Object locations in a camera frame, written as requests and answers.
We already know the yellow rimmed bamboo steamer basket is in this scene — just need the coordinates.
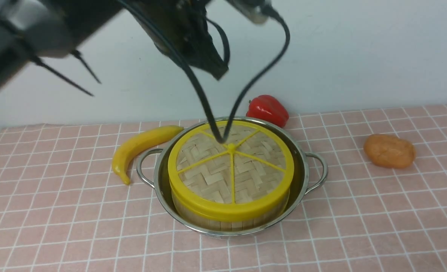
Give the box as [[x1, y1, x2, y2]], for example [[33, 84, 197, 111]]
[[172, 190, 290, 231]]

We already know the yellow plastic banana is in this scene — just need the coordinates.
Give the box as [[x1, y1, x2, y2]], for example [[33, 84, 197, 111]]
[[111, 125, 184, 185]]

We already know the orange bread roll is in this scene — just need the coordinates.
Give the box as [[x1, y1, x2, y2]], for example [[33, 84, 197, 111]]
[[363, 134, 416, 169]]

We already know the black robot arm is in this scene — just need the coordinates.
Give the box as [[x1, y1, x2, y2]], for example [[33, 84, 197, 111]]
[[0, 0, 230, 94]]

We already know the stainless steel pot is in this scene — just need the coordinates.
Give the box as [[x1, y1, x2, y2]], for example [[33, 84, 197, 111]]
[[136, 117, 328, 239]]

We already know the red bell pepper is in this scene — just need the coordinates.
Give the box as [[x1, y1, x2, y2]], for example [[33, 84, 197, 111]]
[[246, 95, 289, 128]]

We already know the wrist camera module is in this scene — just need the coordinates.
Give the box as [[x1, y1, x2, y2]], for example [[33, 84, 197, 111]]
[[226, 0, 275, 25]]

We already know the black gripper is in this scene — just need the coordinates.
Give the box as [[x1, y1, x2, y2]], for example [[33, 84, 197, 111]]
[[132, 0, 230, 81]]

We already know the yellow woven bamboo steamer lid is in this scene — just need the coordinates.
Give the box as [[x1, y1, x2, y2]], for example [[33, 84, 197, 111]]
[[167, 120, 295, 224]]

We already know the black camera cable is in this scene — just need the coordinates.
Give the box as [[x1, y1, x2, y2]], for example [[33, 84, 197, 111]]
[[114, 0, 291, 144]]

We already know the pink checkered tablecloth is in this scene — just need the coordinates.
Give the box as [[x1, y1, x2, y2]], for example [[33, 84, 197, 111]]
[[0, 105, 447, 272]]

